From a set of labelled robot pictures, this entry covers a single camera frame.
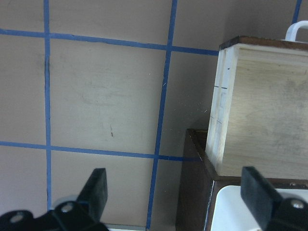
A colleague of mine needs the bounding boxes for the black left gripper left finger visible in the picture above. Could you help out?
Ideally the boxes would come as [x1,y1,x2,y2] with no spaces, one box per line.
[0,168,108,231]

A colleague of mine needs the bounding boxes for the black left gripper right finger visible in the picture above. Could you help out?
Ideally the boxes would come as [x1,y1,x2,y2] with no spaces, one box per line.
[240,167,308,231]

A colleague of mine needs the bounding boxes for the light wood drawer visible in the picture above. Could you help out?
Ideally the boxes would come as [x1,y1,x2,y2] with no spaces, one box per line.
[205,36,308,180]

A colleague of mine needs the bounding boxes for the dark brown drawer cabinet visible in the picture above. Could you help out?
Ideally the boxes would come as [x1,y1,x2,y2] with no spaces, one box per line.
[176,129,308,231]

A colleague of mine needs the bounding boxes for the white plastic storage bin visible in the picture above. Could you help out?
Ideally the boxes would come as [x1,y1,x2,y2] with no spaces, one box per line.
[211,186,308,231]

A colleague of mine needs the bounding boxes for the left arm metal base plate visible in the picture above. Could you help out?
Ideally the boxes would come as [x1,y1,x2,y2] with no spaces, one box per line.
[105,224,146,231]

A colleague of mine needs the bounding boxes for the white drawer handle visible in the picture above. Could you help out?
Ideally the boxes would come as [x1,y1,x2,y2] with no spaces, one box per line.
[285,20,308,42]

